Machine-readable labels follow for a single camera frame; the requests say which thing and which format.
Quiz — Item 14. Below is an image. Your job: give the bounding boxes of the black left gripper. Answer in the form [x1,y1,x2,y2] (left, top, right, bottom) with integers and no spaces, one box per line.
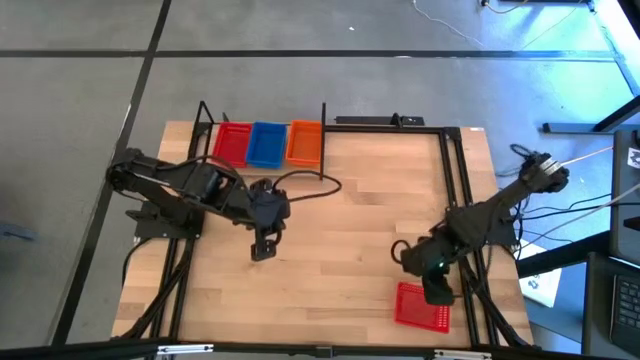
[249,179,292,262]

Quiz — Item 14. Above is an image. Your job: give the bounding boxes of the red slotted plastic basket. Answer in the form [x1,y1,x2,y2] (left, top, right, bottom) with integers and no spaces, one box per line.
[393,281,452,335]
[211,122,254,169]

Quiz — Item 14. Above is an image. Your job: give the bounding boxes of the blue slotted plastic basket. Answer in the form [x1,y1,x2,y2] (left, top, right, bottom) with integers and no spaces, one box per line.
[244,121,289,170]

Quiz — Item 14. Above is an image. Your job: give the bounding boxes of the white printed paper sheet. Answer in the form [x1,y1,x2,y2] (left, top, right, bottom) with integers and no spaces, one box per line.
[518,238,564,309]

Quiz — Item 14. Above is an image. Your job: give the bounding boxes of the orange slotted plastic basket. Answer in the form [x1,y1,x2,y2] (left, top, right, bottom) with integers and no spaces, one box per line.
[284,119,324,168]

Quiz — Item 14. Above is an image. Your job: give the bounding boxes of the black desk leg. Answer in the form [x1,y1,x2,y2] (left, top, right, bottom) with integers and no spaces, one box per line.
[514,229,614,279]
[542,93,640,136]

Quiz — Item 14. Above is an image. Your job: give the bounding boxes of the black mounting bar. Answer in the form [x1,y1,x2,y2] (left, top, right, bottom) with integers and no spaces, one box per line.
[334,112,426,127]

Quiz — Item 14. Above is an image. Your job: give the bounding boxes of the black keyboard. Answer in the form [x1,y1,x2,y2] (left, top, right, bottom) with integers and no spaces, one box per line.
[608,273,640,357]

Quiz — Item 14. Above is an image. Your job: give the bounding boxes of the orange white rod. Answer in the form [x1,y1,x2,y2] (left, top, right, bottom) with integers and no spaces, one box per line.
[559,146,615,167]

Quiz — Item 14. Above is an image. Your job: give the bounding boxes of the grey floor object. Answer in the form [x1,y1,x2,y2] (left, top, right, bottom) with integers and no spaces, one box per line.
[0,221,40,242]

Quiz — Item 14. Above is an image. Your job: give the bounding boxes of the black cable loop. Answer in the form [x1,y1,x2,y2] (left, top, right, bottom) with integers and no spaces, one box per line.
[389,238,416,266]

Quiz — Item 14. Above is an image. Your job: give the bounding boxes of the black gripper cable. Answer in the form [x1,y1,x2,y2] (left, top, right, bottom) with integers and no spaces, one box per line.
[271,168,344,205]

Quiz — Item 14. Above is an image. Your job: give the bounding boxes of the black aluminium table frame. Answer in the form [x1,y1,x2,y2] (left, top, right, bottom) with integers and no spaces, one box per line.
[112,113,539,360]

